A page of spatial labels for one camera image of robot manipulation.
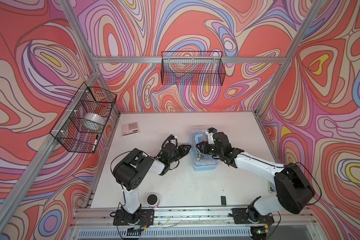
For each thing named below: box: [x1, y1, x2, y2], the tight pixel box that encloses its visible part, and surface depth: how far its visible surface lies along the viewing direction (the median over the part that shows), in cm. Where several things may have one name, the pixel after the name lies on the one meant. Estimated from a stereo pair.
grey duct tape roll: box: [83, 113, 106, 132], surface depth 74 cm
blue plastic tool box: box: [189, 125, 219, 171], surface depth 86 cm
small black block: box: [220, 196, 227, 206], surface depth 80 cm
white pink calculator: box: [122, 122, 139, 137], surface depth 110 cm
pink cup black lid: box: [146, 193, 160, 209], surface depth 76 cm
